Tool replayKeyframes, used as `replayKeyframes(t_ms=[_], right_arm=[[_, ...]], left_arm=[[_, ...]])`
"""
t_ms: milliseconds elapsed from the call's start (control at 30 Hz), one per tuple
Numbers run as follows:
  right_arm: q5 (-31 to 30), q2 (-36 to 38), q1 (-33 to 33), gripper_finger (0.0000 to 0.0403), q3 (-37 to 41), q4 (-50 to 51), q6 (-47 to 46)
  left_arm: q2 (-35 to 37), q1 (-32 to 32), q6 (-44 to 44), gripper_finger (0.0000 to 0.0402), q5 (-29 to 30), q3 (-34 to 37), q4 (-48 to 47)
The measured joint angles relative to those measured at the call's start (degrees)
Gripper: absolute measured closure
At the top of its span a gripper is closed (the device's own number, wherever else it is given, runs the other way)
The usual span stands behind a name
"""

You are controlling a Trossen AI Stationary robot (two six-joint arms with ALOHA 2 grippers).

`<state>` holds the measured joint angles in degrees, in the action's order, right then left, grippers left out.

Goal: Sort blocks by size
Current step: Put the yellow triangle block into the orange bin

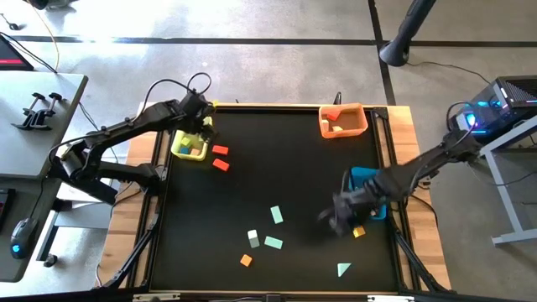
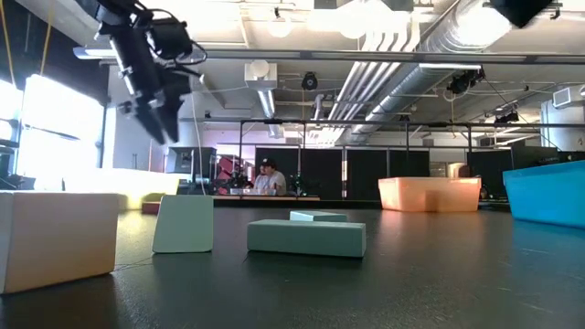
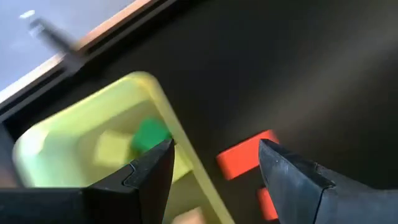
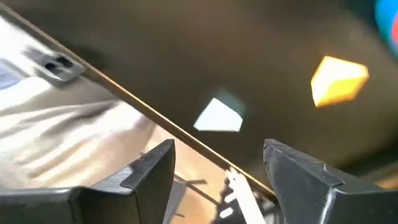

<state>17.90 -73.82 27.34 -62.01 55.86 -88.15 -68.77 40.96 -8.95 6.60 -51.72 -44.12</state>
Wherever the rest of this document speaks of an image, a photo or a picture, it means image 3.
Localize yellow plastic bin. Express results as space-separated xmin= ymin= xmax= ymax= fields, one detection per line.
xmin=11 ymin=70 xmax=236 ymax=224

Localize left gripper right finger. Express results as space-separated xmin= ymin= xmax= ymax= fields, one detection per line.
xmin=259 ymin=139 xmax=398 ymax=224

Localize black aluminium table frame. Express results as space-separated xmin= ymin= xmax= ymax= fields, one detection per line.
xmin=0 ymin=0 xmax=178 ymax=124

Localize brown wooden cube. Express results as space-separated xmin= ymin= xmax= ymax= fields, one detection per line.
xmin=170 ymin=207 xmax=206 ymax=224

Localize green wooden cube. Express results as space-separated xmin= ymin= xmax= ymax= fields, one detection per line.
xmin=130 ymin=117 xmax=172 ymax=154

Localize black curved bracket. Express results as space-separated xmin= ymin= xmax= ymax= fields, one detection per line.
xmin=28 ymin=17 xmax=86 ymax=74

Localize black table mat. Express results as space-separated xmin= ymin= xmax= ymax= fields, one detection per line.
xmin=6 ymin=0 xmax=398 ymax=224

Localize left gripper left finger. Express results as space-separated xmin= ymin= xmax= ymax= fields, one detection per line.
xmin=0 ymin=138 xmax=176 ymax=224

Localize red long wooden block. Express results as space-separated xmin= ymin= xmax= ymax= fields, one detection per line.
xmin=216 ymin=129 xmax=280 ymax=181
xmin=256 ymin=186 xmax=280 ymax=222

